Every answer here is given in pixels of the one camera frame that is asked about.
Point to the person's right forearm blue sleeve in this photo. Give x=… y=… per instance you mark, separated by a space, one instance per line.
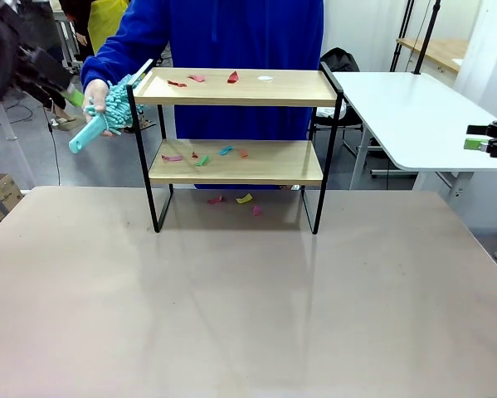
x=115 y=54

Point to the two-tier wooden black-frame shelf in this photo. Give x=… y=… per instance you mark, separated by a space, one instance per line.
x=240 y=94

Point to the white folding table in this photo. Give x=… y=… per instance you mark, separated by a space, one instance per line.
x=405 y=112

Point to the black chair with jacket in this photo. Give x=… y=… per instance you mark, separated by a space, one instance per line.
x=339 y=60

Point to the magenta paper scrap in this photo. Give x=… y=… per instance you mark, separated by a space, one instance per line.
x=256 y=210

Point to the yellow paper scrap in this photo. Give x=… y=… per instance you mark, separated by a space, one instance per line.
x=244 y=199

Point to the cardboard box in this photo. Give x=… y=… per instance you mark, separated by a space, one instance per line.
x=5 y=188

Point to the white plastic bag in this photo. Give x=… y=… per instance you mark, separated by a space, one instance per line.
x=331 y=111

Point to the white paper scrap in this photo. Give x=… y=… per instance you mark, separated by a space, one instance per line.
x=265 y=77

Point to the red curled paper scrap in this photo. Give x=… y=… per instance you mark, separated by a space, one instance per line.
x=232 y=77

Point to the person in blue hoodie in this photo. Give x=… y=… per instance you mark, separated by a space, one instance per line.
x=248 y=33

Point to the pink paper scrap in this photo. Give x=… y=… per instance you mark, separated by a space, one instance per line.
x=171 y=158

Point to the black clamp pole stand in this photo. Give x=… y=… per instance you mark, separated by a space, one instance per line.
x=427 y=37

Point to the teal chenille duster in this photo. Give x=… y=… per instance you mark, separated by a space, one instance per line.
x=117 y=103

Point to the teal paper scrap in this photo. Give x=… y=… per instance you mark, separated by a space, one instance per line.
x=226 y=150

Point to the person in yellow top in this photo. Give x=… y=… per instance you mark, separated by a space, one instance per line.
x=107 y=25

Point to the wooden desk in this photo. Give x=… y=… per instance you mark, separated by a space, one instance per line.
x=439 y=47

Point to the person's right hand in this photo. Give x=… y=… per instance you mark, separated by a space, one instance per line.
x=95 y=94

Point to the black tripod stand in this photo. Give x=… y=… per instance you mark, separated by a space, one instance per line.
x=402 y=33

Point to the crimson paper scrap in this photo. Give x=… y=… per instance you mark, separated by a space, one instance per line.
x=215 y=200

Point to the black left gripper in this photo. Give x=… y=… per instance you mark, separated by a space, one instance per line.
x=40 y=70

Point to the beige sandal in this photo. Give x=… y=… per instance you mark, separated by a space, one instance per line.
x=65 y=121

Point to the pinkish red paper scrap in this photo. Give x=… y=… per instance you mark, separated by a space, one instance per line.
x=197 y=78

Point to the green paper scrap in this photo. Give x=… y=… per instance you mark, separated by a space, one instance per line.
x=202 y=161

